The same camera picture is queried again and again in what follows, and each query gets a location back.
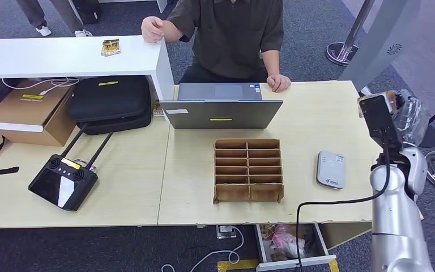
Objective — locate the person's left hand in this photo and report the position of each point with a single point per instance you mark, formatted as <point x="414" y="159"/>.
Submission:
<point x="278" y="82"/>

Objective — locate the person's right hand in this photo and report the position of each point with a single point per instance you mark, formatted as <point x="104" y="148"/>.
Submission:
<point x="152" y="29"/>

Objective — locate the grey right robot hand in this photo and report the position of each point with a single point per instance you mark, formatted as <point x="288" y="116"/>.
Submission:
<point x="412" y="116"/>

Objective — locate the white grey card reader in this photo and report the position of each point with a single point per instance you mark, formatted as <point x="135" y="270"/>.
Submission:
<point x="331" y="171"/>

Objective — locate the cardboard card organiser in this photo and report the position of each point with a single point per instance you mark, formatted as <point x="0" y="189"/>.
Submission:
<point x="249" y="192"/>

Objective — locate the person's right forearm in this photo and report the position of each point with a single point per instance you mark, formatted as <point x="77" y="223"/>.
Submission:
<point x="172" y="32"/>

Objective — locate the person's left forearm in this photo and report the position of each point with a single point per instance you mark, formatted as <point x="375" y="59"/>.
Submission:
<point x="272" y="62"/>

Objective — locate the clear plastic hand cover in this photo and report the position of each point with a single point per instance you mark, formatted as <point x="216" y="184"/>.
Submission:
<point x="414" y="120"/>

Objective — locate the grey laptop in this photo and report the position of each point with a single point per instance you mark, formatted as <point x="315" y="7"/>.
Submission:
<point x="221" y="113"/>

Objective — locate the black computer tower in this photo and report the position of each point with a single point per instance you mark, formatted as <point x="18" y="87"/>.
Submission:
<point x="88" y="11"/>

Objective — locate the grey gate panel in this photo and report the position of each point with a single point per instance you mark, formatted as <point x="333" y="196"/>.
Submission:
<point x="382" y="45"/>

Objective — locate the small printed box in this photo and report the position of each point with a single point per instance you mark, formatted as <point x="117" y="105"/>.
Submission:
<point x="158" y="109"/>

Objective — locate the black zip carrying case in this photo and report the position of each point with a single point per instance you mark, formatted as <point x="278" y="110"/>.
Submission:
<point x="108" y="99"/>

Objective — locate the white counter shelf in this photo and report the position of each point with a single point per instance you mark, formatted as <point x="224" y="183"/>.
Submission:
<point x="52" y="56"/>

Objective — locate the brown cardboard box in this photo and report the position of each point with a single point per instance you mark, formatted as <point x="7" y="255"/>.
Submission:
<point x="22" y="112"/>

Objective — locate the metal floor socket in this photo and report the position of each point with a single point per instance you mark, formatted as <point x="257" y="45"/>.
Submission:
<point x="225" y="232"/>

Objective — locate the pink plastic bag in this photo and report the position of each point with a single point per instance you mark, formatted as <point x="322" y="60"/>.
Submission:
<point x="287" y="242"/>

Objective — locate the white drawer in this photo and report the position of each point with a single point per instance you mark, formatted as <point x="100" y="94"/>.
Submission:
<point x="315" y="259"/>

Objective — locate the black remote controller with antennas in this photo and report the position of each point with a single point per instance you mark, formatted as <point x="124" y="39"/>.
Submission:
<point x="60" y="183"/>

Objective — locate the yellow floor tape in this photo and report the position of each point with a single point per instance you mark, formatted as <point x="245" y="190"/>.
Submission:
<point x="236" y="265"/>

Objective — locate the white desk frame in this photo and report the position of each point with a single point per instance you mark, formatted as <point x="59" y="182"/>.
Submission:
<point x="161" y="4"/>

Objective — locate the chrome stanchion post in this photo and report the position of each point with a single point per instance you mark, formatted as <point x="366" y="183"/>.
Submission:
<point x="339" y="52"/>

